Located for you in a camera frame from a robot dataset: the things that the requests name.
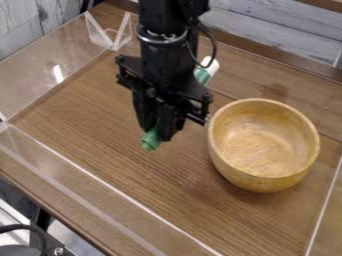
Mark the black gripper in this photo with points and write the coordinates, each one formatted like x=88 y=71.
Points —
x=177 y=103

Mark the green and white marker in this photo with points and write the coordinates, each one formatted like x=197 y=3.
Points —
x=203 y=73

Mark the brown wooden bowl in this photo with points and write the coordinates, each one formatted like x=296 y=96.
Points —
x=263 y=144

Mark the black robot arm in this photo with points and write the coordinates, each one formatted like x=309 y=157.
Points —
x=167 y=32

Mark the clear acrylic corner bracket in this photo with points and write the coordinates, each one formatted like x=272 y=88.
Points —
x=106 y=37

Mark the black metal frame piece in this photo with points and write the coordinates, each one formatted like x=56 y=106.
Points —
x=40 y=237

